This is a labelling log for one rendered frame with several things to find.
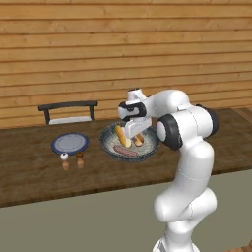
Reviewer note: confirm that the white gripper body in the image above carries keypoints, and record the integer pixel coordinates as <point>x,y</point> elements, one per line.
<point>137,126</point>

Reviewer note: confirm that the long golden bun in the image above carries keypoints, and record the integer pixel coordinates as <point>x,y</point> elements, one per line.
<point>123,137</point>

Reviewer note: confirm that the brown-topped wooden shaker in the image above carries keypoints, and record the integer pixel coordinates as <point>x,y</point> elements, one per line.
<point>79,159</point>

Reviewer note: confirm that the blue-rimmed white plate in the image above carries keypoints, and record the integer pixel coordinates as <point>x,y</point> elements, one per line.
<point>70,143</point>

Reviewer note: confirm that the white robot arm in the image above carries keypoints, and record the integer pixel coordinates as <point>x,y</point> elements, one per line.
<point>192,157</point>

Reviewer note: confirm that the short golden bun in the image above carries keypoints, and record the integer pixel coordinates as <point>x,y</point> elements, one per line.
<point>139,140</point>

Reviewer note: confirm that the pink-brown sausage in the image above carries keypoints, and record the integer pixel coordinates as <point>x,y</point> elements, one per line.
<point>125,151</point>

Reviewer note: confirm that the white-topped wooden shaker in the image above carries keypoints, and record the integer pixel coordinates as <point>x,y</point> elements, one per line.
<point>65,160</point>

